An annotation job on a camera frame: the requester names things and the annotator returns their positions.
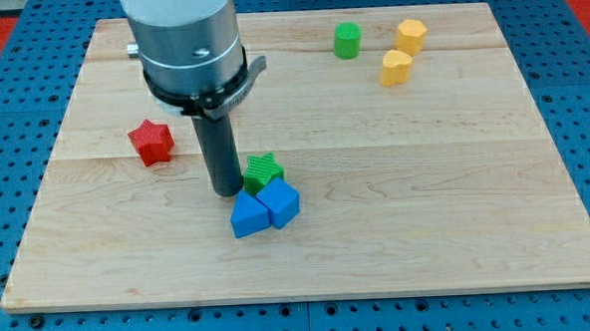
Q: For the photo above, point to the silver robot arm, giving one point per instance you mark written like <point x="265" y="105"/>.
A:
<point x="186" y="46"/>

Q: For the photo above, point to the wooden board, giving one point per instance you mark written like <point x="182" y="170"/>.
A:
<point x="448" y="184"/>

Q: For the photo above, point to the green star block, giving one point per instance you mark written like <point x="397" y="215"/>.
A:
<point x="261" y="170"/>

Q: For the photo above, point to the blue cube block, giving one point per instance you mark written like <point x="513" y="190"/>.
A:
<point x="282" y="201"/>

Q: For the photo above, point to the blue triangle block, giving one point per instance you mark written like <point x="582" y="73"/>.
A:
<point x="249" y="215"/>

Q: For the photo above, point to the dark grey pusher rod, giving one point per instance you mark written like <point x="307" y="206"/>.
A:
<point x="218" y="148"/>

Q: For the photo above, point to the green cylinder block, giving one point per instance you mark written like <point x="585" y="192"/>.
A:
<point x="347" y="42"/>

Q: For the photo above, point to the yellow heart block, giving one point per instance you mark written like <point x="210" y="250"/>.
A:
<point x="396" y="68"/>

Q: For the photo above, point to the red star block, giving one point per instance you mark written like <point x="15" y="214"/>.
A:
<point x="152" y="142"/>

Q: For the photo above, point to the yellow hexagon block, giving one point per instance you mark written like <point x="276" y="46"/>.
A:
<point x="411" y="36"/>

